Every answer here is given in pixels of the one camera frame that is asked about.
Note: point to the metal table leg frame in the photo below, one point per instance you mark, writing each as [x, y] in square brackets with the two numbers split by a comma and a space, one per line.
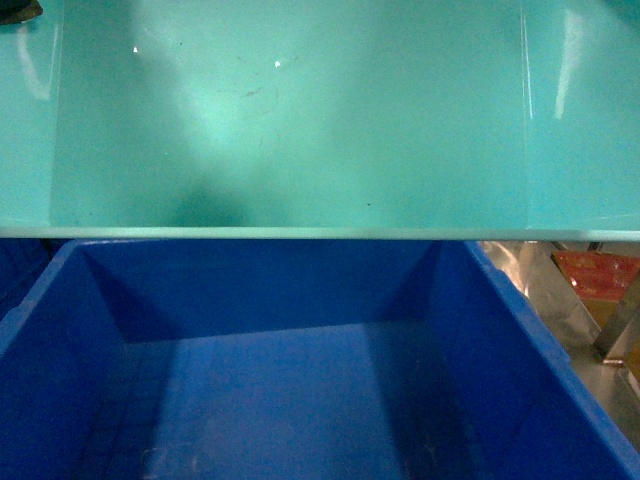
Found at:
[620, 335]

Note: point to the teal plastic bin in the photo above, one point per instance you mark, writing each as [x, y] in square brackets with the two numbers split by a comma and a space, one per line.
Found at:
[346, 119]

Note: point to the upper blue plastic crate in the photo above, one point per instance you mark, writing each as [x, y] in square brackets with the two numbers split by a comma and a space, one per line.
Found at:
[291, 359]

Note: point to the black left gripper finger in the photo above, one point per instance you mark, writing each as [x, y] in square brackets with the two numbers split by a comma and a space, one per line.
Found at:
[19, 11]

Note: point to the red cardboard box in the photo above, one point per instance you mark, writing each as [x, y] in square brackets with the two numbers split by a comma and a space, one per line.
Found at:
[595, 275]

